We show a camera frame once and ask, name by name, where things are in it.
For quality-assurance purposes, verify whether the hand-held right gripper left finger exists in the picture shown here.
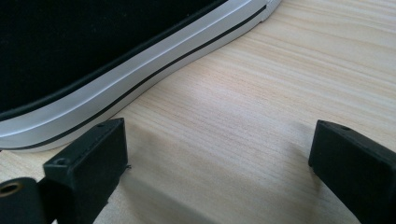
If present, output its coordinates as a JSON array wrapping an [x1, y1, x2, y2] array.
[[38, 117, 130, 224]]

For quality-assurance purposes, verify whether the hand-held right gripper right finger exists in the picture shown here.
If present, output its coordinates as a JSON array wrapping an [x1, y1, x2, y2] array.
[[307, 119, 396, 224]]

